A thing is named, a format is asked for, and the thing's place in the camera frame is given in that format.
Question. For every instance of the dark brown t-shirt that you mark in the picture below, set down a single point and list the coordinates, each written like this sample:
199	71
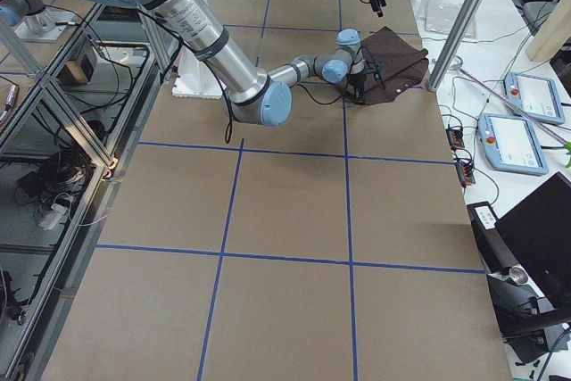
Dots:
392	66

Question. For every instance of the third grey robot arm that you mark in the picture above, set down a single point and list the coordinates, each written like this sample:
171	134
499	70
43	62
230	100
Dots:
32	20

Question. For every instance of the clear plastic bag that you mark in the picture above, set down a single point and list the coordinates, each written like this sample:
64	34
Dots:
438	16

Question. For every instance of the white reacher grabber stick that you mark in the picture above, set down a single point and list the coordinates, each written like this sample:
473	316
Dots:
471	97

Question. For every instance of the grey orange usb hub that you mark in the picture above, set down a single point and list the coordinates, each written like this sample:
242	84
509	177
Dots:
455	137
465	171

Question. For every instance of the blue teach pendant near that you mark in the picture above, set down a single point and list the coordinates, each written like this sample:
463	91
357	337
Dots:
510	144

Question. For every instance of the blue teach pendant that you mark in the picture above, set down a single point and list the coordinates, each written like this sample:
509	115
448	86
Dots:
510	144
537	96

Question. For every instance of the blue teach pendant far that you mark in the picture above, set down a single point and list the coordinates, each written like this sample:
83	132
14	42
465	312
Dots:
537	96

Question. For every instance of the grey box with label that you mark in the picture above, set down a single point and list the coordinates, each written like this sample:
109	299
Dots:
498	258

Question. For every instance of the black laptop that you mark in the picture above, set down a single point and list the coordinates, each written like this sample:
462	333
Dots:
537	232

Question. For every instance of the aluminium frame post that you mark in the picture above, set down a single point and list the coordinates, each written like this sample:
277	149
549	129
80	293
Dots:
458	30

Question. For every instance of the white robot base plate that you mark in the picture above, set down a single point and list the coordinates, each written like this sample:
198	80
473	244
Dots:
194	79

